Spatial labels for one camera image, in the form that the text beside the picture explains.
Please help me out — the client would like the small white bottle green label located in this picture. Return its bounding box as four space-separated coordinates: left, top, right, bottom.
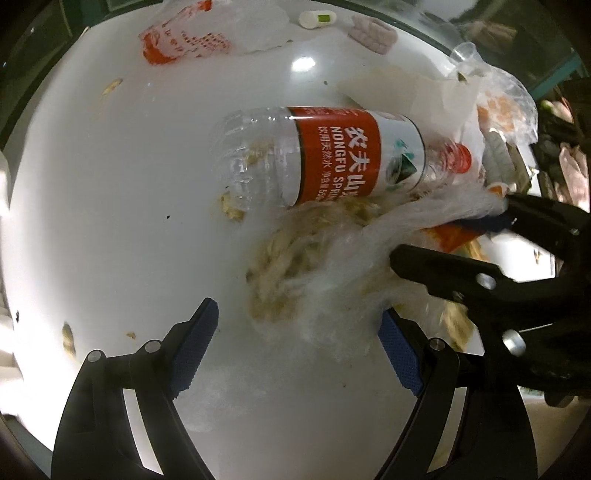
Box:
298 8 338 28

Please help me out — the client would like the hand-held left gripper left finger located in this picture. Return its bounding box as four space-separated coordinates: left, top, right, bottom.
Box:
51 298 220 480

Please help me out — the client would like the clear plastic bag red print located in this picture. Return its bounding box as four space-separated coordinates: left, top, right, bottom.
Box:
139 0 296 66

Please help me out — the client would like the noodle scrap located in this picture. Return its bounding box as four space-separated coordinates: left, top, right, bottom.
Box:
219 191 250 223

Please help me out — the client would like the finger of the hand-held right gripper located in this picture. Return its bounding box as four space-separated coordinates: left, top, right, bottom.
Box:
455 194 591 241
389 244 527 358

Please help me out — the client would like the white cloth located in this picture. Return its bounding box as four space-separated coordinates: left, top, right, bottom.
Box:
0 150 24 384

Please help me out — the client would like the clear water bottle red label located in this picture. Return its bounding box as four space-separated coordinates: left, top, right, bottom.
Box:
222 105 472 217

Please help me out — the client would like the white paper napkin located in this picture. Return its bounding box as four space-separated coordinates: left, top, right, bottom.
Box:
337 65 485 185

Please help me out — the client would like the clear bag of noodles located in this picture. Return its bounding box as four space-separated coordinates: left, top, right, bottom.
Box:
245 185 509 365

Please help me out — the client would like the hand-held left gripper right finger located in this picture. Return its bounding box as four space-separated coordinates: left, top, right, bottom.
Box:
378 308 539 480

